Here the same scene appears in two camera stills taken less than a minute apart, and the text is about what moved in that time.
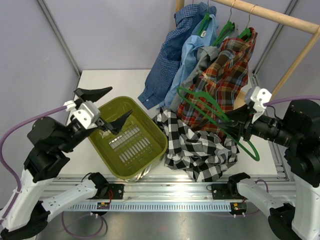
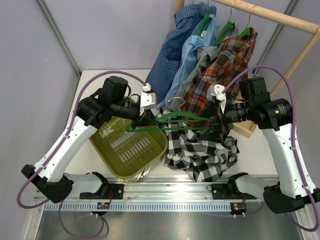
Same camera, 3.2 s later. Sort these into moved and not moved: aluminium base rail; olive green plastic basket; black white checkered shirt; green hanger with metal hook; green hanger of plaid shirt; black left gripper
Moved: black left gripper; green hanger with metal hook
Not moved: green hanger of plaid shirt; aluminium base rail; olive green plastic basket; black white checkered shirt
